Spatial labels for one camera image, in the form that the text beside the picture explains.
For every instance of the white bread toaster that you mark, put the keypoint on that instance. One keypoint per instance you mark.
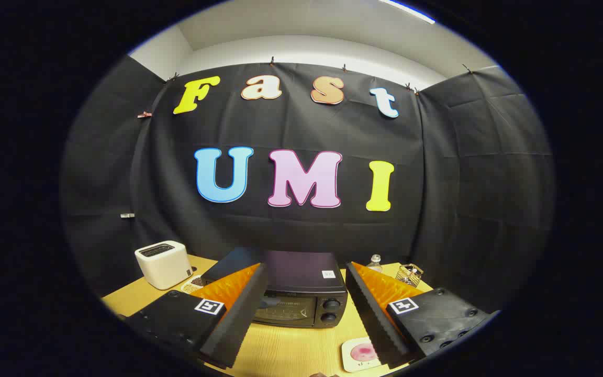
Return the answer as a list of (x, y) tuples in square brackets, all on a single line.
[(163, 267)]

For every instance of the red cloth clip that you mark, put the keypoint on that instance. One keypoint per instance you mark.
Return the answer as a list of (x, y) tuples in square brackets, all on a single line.
[(145, 114)]

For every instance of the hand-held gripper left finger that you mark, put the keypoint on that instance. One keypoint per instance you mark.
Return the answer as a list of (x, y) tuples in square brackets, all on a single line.
[(238, 319)]

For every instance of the clear glass bottle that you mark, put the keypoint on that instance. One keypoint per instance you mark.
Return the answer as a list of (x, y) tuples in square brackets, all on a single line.
[(375, 264)]

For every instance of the black toaster oven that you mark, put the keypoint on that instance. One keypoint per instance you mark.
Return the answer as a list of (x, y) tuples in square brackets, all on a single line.
[(301, 272)]

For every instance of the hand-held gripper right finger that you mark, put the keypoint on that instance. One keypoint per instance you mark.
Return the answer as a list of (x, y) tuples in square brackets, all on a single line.
[(375, 319)]

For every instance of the round pink ham slice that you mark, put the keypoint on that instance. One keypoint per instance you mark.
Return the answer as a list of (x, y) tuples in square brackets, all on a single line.
[(363, 352)]

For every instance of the square cherry print plate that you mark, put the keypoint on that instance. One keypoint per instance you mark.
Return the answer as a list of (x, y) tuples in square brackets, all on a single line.
[(348, 361)]

